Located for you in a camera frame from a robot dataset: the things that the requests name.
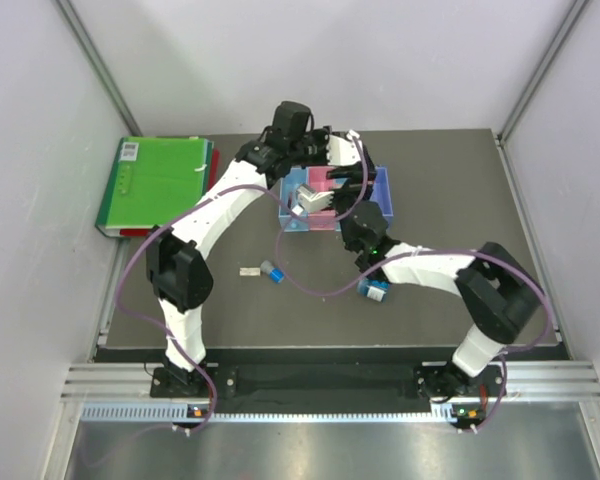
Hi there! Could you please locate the pink drawer bin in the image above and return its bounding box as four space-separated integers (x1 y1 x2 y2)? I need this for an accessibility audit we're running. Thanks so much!
308 166 344 231

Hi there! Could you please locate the light blue drawer bin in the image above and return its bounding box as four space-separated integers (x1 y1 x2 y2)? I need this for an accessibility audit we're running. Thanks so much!
278 167 309 233

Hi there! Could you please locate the green plastic folder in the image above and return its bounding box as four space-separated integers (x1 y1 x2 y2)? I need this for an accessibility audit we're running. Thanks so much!
95 136 215 236

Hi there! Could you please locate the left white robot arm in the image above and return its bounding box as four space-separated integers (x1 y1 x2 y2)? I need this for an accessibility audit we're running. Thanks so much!
146 101 375 397

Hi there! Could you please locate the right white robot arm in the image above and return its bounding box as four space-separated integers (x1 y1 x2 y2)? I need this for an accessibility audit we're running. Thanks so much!
331 181 543 399

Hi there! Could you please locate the blue ink bottle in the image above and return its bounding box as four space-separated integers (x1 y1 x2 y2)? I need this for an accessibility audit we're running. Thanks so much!
357 278 390 303

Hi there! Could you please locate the small staples box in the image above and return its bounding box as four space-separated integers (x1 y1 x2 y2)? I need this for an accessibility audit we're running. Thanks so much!
239 267 261 277

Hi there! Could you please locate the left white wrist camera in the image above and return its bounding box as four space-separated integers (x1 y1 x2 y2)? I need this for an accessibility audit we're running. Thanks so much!
326 130 363 167

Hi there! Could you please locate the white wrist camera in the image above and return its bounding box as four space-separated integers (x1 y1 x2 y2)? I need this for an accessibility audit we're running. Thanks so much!
295 184 334 214
326 130 363 167

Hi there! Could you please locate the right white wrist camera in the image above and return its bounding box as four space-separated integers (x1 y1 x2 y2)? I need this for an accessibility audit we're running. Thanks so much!
295 184 334 214

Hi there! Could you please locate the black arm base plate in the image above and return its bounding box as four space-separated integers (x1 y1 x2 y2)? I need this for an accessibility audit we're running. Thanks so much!
149 361 508 399

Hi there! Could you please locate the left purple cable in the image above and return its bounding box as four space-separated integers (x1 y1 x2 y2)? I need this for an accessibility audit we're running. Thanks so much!
114 135 371 434

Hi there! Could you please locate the purple cable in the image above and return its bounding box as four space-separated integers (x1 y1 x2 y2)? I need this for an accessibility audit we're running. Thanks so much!
275 189 554 434
114 135 371 434

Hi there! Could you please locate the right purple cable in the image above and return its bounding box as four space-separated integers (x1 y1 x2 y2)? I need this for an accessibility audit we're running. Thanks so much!
275 189 554 434

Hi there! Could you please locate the grey slotted cable duct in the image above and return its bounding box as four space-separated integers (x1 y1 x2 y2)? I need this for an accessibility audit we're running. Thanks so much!
81 402 456 422

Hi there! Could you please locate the right aluminium frame post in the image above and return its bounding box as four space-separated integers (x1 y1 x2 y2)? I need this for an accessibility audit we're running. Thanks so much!
495 0 591 148

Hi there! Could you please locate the aluminium frame post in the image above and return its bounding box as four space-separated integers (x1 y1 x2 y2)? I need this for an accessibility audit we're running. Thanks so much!
51 0 143 136
495 0 591 148

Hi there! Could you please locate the aluminium front rail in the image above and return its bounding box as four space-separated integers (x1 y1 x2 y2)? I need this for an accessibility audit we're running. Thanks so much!
62 361 600 402

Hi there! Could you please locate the left aluminium frame post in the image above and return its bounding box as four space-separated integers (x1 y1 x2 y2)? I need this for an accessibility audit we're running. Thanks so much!
51 0 143 136

